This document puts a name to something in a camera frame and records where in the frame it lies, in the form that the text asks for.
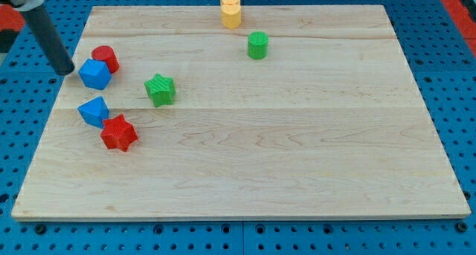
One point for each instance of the blue cube block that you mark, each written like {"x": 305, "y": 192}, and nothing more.
{"x": 95, "y": 74}

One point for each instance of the red star block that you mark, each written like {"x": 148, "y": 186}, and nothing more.
{"x": 118, "y": 133}

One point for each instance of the light wooden board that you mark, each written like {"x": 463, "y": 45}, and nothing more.
{"x": 330, "y": 125}

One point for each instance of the blue triangular block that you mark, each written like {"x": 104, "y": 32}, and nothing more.
{"x": 94, "y": 112}

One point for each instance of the green cylinder block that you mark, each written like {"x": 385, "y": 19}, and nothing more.
{"x": 257, "y": 45}

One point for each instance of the green star block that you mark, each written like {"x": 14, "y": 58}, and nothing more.
{"x": 160, "y": 90}

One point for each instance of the yellow hexagon block front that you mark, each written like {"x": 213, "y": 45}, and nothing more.
{"x": 231, "y": 15}

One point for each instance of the red cylinder block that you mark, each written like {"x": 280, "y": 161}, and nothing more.
{"x": 106, "y": 54}

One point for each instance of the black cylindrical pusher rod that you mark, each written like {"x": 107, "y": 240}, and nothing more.
{"x": 49, "y": 40}

